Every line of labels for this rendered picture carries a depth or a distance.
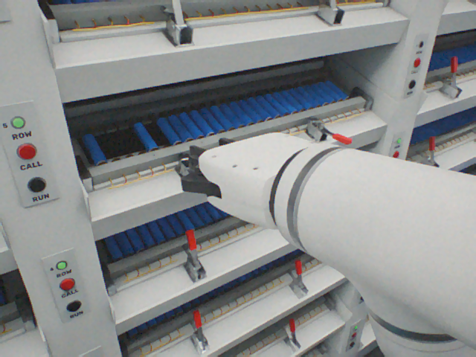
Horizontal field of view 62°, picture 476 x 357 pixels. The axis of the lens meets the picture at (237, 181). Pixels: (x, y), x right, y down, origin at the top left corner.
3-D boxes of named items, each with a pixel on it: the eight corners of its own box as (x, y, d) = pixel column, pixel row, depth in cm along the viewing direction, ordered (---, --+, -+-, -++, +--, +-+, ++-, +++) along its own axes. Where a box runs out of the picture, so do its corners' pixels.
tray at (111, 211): (378, 140, 84) (399, 103, 77) (93, 242, 55) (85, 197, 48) (318, 88, 94) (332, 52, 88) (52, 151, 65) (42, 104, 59)
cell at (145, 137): (144, 123, 65) (161, 148, 62) (139, 132, 66) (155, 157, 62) (135, 120, 64) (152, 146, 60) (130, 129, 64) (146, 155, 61)
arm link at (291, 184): (383, 135, 29) (352, 130, 32) (291, 166, 25) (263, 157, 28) (381, 234, 32) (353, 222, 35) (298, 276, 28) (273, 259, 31)
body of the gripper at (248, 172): (364, 135, 31) (278, 120, 41) (261, 169, 27) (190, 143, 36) (364, 219, 34) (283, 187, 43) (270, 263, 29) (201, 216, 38)
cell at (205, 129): (197, 117, 71) (215, 139, 67) (187, 119, 70) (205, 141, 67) (198, 108, 69) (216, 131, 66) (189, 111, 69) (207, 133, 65)
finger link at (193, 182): (264, 182, 33) (262, 161, 38) (174, 190, 34) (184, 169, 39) (265, 195, 34) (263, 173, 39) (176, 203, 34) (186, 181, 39)
